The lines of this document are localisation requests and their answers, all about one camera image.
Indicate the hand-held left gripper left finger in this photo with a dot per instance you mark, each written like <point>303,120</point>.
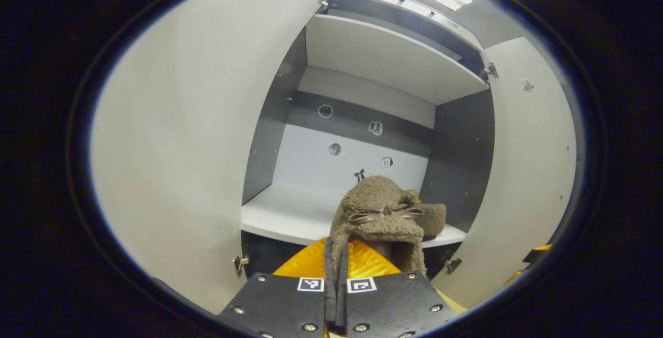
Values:
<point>329,296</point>

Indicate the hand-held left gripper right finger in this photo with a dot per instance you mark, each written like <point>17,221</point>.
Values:
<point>343,307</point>

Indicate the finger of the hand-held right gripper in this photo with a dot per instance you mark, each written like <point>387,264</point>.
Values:
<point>536,255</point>

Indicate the grey cabinet door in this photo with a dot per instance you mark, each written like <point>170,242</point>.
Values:
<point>181,146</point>
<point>528,172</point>

